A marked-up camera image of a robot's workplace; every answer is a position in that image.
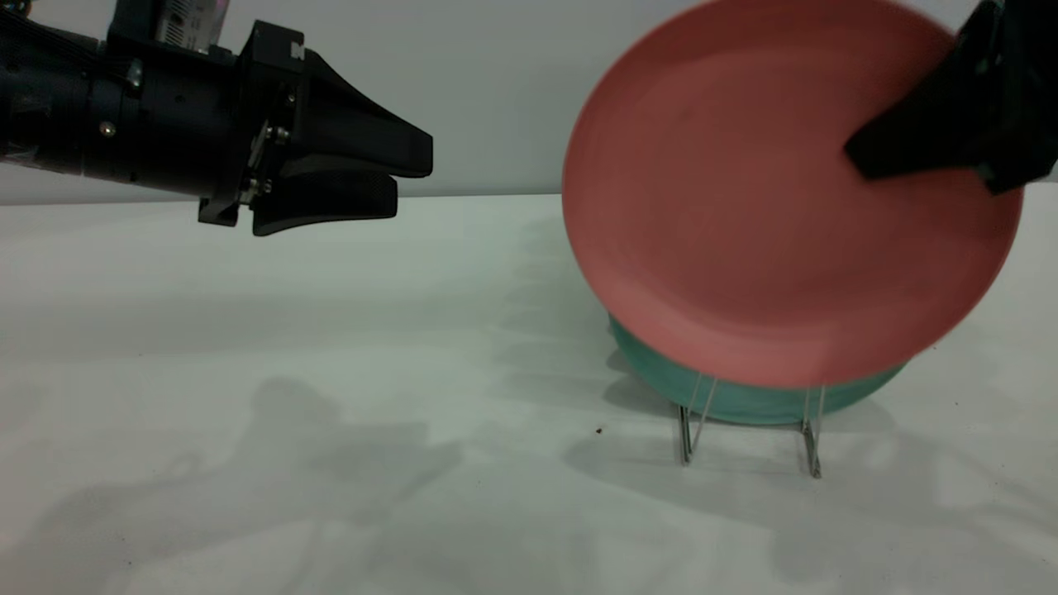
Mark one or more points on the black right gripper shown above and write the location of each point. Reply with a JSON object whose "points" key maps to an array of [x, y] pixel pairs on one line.
{"points": [[1021, 91]]}

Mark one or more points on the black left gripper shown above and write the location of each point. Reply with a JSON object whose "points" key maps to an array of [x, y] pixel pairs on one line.
{"points": [[173, 124]]}

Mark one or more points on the pink round plate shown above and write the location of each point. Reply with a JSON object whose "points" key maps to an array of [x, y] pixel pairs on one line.
{"points": [[744, 207]]}

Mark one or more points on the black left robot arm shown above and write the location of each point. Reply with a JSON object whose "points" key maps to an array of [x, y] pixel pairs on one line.
{"points": [[41, 99]]}

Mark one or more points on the teal green round plate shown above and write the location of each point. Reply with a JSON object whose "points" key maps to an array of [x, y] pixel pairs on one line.
{"points": [[744, 401]]}

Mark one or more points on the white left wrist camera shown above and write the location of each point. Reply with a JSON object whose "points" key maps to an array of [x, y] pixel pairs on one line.
{"points": [[186, 21]]}

